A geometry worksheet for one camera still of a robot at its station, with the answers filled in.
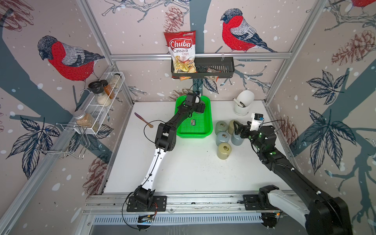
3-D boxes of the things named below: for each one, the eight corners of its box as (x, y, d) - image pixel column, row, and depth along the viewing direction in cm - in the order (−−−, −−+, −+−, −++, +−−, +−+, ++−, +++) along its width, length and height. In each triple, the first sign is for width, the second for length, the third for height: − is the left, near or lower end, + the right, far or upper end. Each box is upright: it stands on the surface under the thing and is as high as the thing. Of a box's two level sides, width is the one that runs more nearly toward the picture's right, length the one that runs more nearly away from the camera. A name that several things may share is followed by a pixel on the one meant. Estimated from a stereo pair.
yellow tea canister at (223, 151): (217, 159, 91) (219, 153, 83) (216, 147, 96) (218, 140, 89) (229, 159, 91) (232, 153, 83) (227, 147, 96) (229, 140, 89)
